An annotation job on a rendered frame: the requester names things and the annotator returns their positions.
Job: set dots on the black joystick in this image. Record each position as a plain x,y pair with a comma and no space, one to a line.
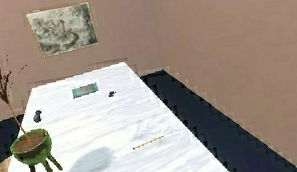
37,116

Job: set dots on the small black object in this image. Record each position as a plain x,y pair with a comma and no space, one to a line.
111,93

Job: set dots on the yellow pencil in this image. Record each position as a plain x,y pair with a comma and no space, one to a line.
148,142

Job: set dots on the white marble table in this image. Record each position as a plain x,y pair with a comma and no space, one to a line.
107,132

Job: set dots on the teal flat book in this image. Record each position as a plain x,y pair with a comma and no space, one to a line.
85,90

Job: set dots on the framed grey landscape picture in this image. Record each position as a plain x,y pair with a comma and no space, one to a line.
62,29

